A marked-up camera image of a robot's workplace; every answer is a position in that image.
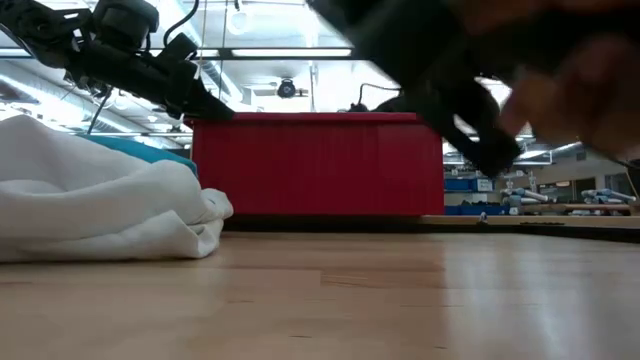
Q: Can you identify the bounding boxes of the bright blue garment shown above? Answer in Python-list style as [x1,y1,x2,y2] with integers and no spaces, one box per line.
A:
[79,134,199,177]

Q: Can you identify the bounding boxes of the light wood desk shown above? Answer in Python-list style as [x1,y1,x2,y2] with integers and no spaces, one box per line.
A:
[419,214,640,231]

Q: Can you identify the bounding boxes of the black round ceiling fixture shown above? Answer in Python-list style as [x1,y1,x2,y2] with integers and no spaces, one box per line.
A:
[276,77,299,100]

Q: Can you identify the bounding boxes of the black overhead light bar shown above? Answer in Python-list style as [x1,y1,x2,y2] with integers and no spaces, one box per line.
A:
[149,46,355,63]

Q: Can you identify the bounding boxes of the red plastic laundry basket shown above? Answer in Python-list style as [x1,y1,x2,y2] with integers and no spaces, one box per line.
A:
[184,111,446,217]

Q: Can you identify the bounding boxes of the blue storage bin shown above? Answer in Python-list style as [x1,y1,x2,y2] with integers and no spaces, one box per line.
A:
[443,203,506,217]
[443,177,496,194]

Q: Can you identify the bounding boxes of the white shirt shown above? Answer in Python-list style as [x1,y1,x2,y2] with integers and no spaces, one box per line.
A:
[0,114,235,264]

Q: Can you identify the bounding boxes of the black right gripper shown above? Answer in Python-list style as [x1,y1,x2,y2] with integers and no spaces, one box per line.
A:
[398,63,525,180]

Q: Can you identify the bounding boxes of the person's hand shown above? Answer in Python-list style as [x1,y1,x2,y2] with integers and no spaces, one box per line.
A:
[497,34,640,161]

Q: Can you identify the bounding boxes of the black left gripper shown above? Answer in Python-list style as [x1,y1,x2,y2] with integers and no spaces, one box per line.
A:
[148,60,236,122]

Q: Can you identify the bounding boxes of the long black cable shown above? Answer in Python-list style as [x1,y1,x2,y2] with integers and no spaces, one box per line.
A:
[86,87,115,136]

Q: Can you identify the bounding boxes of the grey blue-jointed robot arm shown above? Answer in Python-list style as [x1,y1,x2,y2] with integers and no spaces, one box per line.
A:
[501,187,551,208]
[581,187,638,205]

